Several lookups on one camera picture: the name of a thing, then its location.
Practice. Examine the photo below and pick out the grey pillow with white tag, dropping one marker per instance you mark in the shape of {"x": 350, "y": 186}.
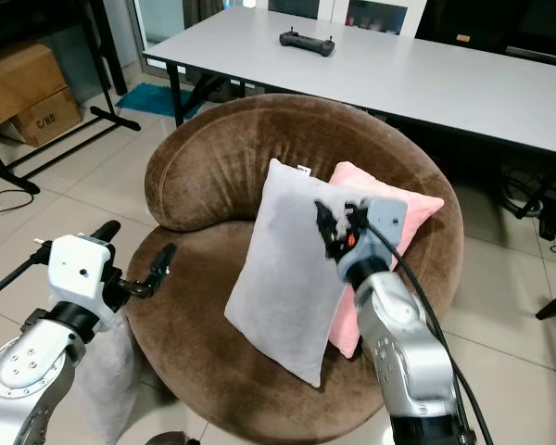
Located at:
{"x": 283, "y": 269}

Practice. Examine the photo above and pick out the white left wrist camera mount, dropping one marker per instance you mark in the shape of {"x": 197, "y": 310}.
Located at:
{"x": 79, "y": 273}

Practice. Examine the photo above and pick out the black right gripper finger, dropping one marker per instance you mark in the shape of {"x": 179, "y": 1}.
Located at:
{"x": 356, "y": 214}
{"x": 327, "y": 222}

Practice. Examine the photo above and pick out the black remote controller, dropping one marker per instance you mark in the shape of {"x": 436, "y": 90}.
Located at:
{"x": 308, "y": 41}

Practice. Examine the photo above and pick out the white glass door cabinet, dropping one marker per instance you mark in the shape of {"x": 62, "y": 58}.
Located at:
{"x": 334, "y": 11}

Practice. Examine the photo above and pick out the robot leg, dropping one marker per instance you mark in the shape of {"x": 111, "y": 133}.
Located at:
{"x": 167, "y": 438}

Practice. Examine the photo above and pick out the black metal rack frame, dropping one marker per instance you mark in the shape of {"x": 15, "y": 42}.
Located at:
{"x": 119, "y": 119}

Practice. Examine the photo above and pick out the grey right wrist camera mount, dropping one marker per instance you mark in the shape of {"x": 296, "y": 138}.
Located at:
{"x": 389, "y": 218}

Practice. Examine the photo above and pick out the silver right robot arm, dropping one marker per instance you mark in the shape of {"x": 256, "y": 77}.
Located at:
{"x": 398, "y": 343}

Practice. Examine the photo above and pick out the large plain cardboard box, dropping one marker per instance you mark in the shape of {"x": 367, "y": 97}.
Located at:
{"x": 18, "y": 83}

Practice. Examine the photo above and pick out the blue floor mat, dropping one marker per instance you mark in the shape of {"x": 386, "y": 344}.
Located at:
{"x": 148, "y": 98}

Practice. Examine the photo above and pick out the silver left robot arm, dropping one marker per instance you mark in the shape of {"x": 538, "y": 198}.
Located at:
{"x": 28, "y": 380}

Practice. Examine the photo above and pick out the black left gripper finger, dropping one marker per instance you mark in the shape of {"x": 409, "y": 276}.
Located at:
{"x": 164, "y": 269}
{"x": 107, "y": 232}

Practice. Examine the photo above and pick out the small printed cardboard box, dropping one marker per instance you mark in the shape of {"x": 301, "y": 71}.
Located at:
{"x": 51, "y": 120}

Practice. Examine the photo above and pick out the white long table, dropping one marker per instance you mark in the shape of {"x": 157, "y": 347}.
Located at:
{"x": 389, "y": 83}

